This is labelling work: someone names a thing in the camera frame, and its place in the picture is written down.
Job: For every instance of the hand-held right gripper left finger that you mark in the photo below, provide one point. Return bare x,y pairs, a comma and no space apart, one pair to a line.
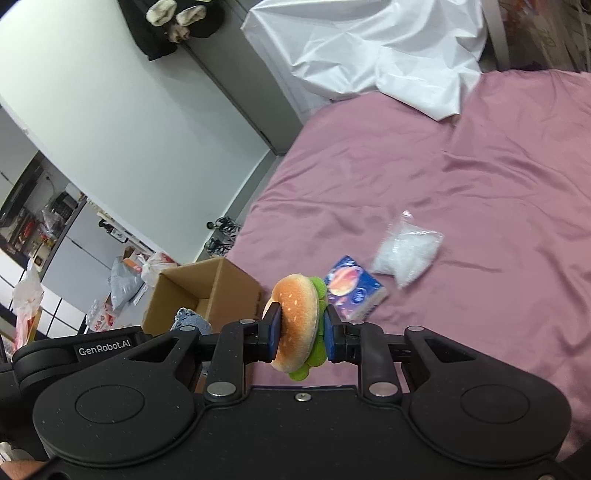
273,330

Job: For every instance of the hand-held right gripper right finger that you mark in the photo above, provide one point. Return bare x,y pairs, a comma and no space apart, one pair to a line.
328,337

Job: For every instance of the burger plush toy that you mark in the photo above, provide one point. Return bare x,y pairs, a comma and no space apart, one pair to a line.
295,318

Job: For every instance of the brown cardboard box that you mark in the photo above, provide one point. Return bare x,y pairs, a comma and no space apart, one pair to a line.
217,286

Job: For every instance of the small grey-blue knitted plush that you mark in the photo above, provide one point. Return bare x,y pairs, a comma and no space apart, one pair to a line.
191,321

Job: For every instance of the person's left forearm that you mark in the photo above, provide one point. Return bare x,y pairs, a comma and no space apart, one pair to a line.
23,471

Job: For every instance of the pack of water bottles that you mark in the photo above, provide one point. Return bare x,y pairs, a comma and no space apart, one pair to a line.
98,318

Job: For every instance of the blue tissue packet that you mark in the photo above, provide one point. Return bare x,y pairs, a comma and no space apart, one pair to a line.
353,288

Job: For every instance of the grey plastic bag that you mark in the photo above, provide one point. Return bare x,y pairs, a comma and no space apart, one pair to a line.
123,281

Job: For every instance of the translucent white plastic bag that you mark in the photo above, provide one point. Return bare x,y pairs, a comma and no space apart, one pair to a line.
27,295

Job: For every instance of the white kitchen counter cabinet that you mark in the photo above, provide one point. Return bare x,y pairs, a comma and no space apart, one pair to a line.
78,258

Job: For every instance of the pair of dark shoes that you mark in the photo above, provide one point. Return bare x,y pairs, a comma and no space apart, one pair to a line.
224,233

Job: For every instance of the clear plastic bag white filling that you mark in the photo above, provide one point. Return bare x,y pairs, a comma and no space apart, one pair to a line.
406,251

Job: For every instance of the black range hood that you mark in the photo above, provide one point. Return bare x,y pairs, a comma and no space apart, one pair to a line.
21,194

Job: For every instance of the pink bed sheet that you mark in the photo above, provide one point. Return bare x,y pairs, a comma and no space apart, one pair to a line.
461,184

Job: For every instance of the white sheet cover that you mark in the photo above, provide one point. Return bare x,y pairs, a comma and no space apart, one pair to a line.
369,46

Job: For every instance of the black clothes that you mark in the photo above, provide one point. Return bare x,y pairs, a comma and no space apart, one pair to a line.
152,39

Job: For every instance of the beige cloth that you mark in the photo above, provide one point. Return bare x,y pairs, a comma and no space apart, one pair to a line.
161,11

